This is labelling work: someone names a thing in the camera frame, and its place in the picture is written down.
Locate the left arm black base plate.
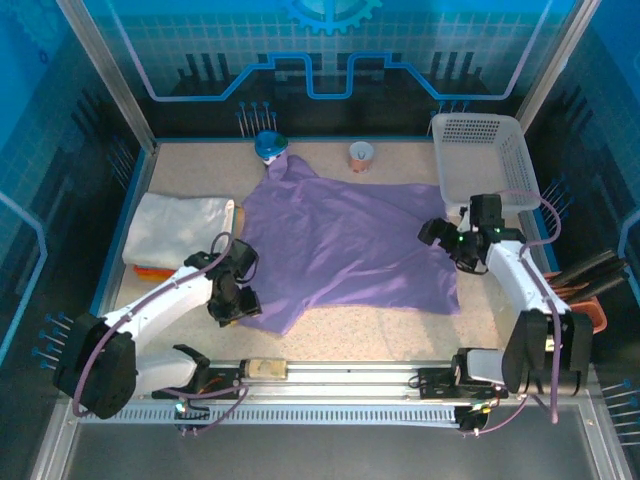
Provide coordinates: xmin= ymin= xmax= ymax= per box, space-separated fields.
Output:
xmin=151 ymin=364 xmax=247 ymax=401

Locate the aluminium mounting rail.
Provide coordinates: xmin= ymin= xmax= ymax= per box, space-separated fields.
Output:
xmin=62 ymin=357 xmax=599 ymax=404

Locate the aluminium frame post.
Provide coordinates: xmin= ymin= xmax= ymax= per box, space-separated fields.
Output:
xmin=55 ymin=0 xmax=160 ymax=154
xmin=516 ymin=0 xmax=602 ymax=119

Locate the brown paper cup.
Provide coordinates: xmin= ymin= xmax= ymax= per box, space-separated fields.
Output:
xmin=348 ymin=141 xmax=375 ymax=174

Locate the black tool handle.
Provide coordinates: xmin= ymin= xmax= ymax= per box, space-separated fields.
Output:
xmin=557 ymin=249 xmax=619 ymax=287
xmin=567 ymin=267 xmax=629 ymax=305

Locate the white folded t-shirt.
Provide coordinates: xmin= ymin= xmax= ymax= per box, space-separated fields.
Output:
xmin=122 ymin=193 xmax=236 ymax=271

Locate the white perforated plastic basket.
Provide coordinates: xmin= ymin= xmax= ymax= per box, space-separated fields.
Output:
xmin=430 ymin=112 xmax=542 ymax=217

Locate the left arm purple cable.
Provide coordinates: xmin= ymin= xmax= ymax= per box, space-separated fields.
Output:
xmin=72 ymin=233 xmax=251 ymax=437

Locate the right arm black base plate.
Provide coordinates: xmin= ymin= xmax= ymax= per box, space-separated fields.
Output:
xmin=417 ymin=366 xmax=510 ymax=401

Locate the beige tape block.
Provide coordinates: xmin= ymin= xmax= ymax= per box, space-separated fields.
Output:
xmin=242 ymin=356 xmax=290 ymax=382

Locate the orange plastic container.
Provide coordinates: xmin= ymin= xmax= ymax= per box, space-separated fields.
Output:
xmin=542 ymin=272 xmax=609 ymax=332

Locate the white cup with blue lid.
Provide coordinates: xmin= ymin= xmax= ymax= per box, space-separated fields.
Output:
xmin=253 ymin=130 xmax=289 ymax=166

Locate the slotted grey cable duct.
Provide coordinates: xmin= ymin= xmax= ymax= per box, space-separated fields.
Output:
xmin=78 ymin=405 xmax=464 ymax=427

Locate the grey metal front panel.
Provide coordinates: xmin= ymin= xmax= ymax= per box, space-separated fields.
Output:
xmin=29 ymin=399 xmax=632 ymax=480

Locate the purple t-shirt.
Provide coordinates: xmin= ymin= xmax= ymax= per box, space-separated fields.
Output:
xmin=238 ymin=153 xmax=462 ymax=337

